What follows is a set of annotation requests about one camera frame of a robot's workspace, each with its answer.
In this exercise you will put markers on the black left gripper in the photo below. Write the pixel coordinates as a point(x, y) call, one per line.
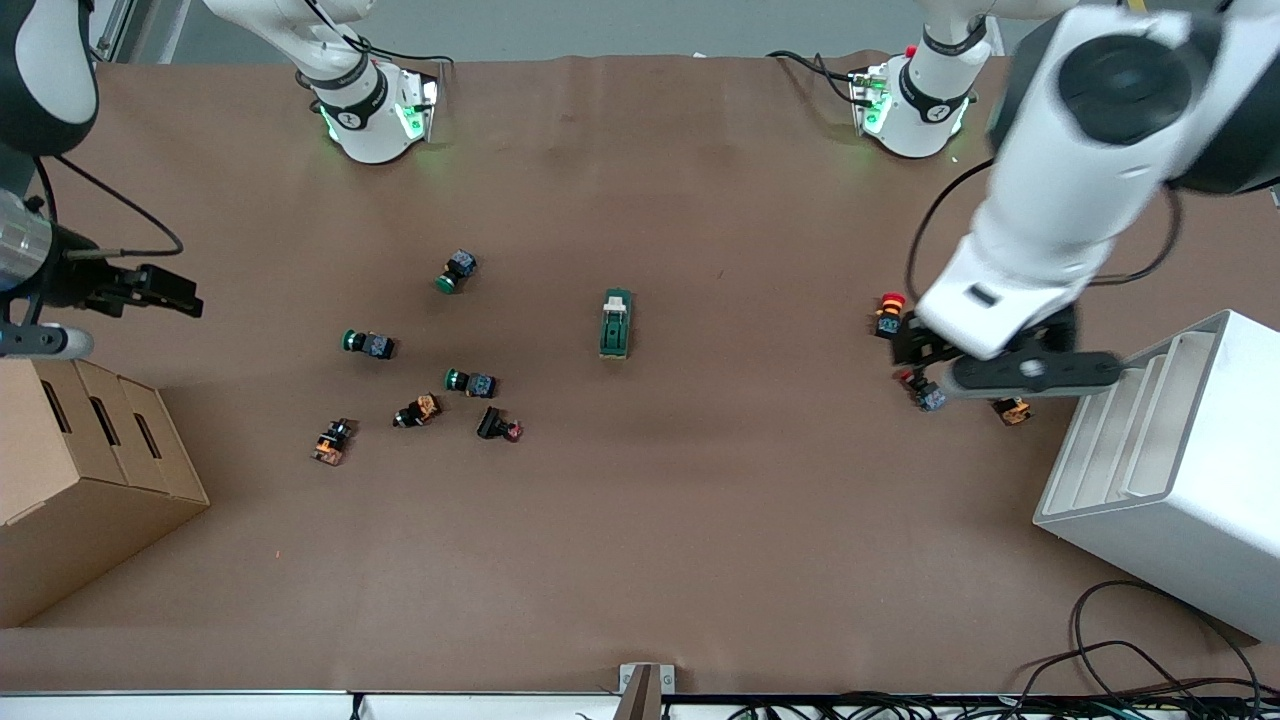
point(912, 350)

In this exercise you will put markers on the green push button switch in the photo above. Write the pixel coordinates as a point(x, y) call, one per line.
point(472, 383)
point(458, 270)
point(370, 345)

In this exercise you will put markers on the green load switch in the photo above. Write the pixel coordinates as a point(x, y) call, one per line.
point(616, 325)

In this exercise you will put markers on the red mushroom button orange block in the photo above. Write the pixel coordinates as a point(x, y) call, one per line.
point(888, 312)
point(1012, 410)

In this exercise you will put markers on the black button orange block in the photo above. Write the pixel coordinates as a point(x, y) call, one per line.
point(420, 410)
point(333, 442)

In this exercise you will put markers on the white slotted rack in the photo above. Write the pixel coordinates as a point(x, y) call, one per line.
point(1190, 500)

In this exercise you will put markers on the grey metal camera bracket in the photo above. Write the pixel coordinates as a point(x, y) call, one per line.
point(645, 690)

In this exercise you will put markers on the metal base bracket green light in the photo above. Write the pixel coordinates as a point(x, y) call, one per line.
point(425, 100)
point(868, 100)

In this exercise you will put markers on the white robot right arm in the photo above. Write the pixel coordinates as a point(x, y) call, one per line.
point(365, 130)

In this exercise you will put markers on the white table edge rail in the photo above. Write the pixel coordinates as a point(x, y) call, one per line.
point(200, 706)

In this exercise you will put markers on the aluminium frame profile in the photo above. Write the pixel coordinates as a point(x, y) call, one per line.
point(120, 20)

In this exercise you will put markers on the black switch red lens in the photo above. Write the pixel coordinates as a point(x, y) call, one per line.
point(494, 424)

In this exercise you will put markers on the red mushroom button blue block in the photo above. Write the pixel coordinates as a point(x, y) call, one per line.
point(930, 398)

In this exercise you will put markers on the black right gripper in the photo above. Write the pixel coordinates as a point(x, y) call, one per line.
point(82, 284)

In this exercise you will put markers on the brown cardboard box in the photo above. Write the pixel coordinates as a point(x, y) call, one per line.
point(70, 500)

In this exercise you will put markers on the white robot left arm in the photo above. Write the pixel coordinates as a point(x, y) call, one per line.
point(1060, 180)

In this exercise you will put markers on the brown table mat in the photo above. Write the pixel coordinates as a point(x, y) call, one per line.
point(700, 520)

